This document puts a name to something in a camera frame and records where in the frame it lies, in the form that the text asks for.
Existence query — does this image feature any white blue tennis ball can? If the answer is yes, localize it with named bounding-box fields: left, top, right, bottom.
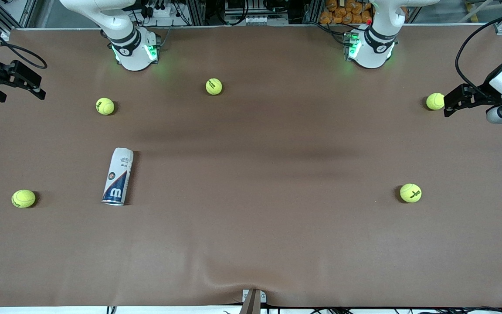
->
left=101, top=147, right=134, bottom=206

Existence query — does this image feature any yellow-green tennis ball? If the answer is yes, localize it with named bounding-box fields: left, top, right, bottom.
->
left=95, top=97, right=115, bottom=116
left=11, top=189, right=36, bottom=208
left=400, top=183, right=422, bottom=203
left=426, top=92, right=445, bottom=111
left=205, top=78, right=223, bottom=96

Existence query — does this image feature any pile of orange bags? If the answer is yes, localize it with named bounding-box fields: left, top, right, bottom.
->
left=319, top=0, right=373, bottom=25

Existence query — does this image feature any white power strip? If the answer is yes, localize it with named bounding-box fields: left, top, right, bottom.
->
left=143, top=3, right=177, bottom=20

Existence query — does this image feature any brown table mat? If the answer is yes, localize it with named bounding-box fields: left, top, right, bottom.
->
left=0, top=25, right=502, bottom=308

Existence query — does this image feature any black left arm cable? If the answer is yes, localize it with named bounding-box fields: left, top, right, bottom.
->
left=455, top=9, right=502, bottom=99

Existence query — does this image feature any aluminium frame post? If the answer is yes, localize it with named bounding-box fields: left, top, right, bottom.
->
left=303, top=0, right=321, bottom=24
left=186, top=0, right=208, bottom=26

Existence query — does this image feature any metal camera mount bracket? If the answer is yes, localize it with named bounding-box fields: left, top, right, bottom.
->
left=241, top=289, right=267, bottom=314

